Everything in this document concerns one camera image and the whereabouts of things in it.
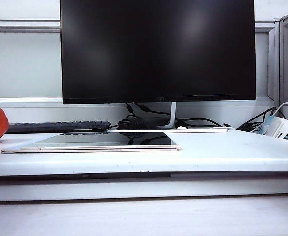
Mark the white flat tablet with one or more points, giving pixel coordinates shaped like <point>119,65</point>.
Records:
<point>104,140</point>

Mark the white monitor stand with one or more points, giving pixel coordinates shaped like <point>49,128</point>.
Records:
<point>172,115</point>

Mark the white adapter box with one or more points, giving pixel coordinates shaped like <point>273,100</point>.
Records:
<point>280,127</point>

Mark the black computer monitor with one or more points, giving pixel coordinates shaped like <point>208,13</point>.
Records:
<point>158,49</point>

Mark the grey partition frame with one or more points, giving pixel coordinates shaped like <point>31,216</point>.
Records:
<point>279,61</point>

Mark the black keyboard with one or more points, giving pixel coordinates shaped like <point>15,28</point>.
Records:
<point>57,126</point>

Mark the blue white packet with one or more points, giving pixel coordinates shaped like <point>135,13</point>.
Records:
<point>268,122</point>

